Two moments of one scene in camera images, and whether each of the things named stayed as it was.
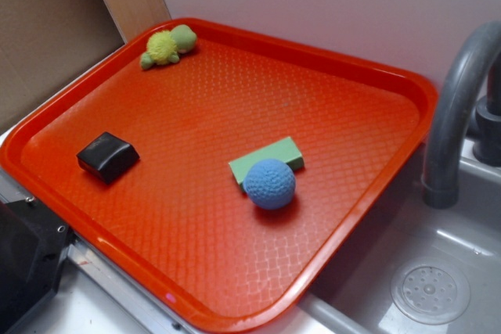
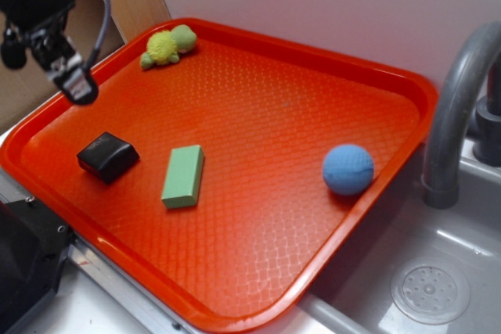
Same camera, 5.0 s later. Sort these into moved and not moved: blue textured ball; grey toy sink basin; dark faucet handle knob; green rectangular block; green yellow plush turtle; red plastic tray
Moved: green rectangular block; blue textured ball
Not moved: dark faucet handle knob; red plastic tray; grey toy sink basin; green yellow plush turtle
